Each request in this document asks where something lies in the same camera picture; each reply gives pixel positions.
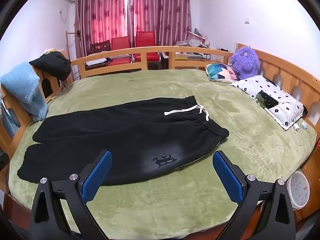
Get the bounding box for white floral pillow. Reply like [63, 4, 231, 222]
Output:
[231, 75, 305, 130]

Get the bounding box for cluttered desk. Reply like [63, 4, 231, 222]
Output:
[175, 29, 230, 63]

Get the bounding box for geometric patterned cushion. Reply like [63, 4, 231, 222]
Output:
[205, 63, 240, 83]

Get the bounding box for dark wooden chair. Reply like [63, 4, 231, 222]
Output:
[89, 40, 112, 55]

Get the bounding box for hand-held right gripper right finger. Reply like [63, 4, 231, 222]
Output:
[212, 151, 297, 240]

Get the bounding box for light blue fleece throw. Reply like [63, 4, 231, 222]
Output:
[0, 62, 49, 122]

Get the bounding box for wooden coat rack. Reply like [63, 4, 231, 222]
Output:
[65, 21, 82, 80]

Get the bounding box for dark green floral cloth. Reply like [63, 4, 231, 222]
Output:
[256, 91, 279, 109]

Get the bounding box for purple plush toy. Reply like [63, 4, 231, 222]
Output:
[230, 45, 260, 80]

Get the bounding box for black pants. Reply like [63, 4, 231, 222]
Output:
[17, 95, 230, 187]

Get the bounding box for green fleece blanket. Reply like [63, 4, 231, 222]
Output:
[7, 69, 318, 237]

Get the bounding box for black garment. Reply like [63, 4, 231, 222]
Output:
[29, 51, 72, 82]

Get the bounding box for wooden bedside cabinet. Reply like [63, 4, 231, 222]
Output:
[295, 145, 320, 220]

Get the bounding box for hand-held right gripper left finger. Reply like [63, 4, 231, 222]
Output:
[29, 150, 113, 240]

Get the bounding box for wooden bed frame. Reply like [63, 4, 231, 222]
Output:
[0, 42, 320, 240]

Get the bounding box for red chair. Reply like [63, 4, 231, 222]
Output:
[134, 31, 162, 63]
[111, 36, 132, 67]

